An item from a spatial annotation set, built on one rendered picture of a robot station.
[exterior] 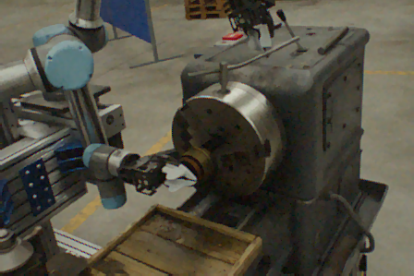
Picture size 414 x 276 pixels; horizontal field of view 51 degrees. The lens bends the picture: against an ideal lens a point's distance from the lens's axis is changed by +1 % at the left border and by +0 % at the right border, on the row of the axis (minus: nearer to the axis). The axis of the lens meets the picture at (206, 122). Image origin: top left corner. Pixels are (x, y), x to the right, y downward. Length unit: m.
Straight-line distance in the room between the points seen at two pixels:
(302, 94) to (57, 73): 0.62
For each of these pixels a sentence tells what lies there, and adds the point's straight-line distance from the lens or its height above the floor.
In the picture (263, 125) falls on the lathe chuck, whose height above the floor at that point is 1.16.
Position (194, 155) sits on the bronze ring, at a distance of 1.09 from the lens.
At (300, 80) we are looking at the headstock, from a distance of 1.19.
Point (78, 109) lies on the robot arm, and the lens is 1.28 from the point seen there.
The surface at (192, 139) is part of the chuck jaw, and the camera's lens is 1.13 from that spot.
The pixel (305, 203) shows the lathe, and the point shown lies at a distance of 1.34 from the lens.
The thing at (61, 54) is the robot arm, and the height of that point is 1.41.
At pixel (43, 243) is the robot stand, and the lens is 1.77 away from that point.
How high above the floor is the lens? 1.64
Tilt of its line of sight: 24 degrees down
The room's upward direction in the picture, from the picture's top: 7 degrees counter-clockwise
